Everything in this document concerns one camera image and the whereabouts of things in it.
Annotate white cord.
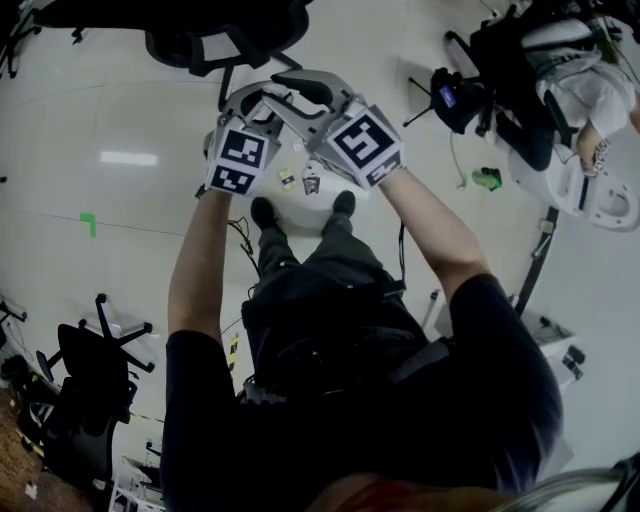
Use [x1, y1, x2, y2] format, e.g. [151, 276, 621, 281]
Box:
[448, 130, 469, 191]

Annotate person's left forearm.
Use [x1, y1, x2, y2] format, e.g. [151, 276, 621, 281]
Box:
[167, 188, 235, 346]

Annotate person's left black shoe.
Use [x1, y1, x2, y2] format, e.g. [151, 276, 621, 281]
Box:
[249, 196, 278, 231]

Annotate grey black office chair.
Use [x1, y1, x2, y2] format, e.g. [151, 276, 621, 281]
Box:
[443, 12, 596, 174]

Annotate person's right forearm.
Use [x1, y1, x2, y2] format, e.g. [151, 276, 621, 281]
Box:
[377, 167, 491, 301]

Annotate person's black shoe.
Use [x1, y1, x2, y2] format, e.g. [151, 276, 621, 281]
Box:
[331, 190, 357, 219]
[249, 196, 278, 231]

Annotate person's face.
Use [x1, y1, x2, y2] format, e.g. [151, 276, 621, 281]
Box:
[309, 474, 511, 512]

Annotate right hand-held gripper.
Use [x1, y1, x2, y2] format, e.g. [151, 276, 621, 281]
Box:
[262, 68, 406, 191]

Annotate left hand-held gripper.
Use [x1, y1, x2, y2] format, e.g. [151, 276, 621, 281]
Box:
[202, 81, 287, 197]

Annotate person's right black shoe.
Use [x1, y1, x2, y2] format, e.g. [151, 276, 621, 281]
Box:
[331, 190, 357, 219]

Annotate white toilet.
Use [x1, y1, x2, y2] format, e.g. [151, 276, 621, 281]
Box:
[507, 142, 640, 234]

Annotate black camera on tripod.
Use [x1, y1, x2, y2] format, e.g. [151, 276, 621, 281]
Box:
[402, 66, 490, 135]

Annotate black chest harness pack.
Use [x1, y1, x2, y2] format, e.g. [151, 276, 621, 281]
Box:
[239, 279, 451, 401]

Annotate person's navy shirt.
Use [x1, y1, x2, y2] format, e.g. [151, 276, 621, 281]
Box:
[159, 273, 565, 512]

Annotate green plastic bottle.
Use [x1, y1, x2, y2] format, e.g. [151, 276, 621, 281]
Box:
[472, 167, 504, 192]

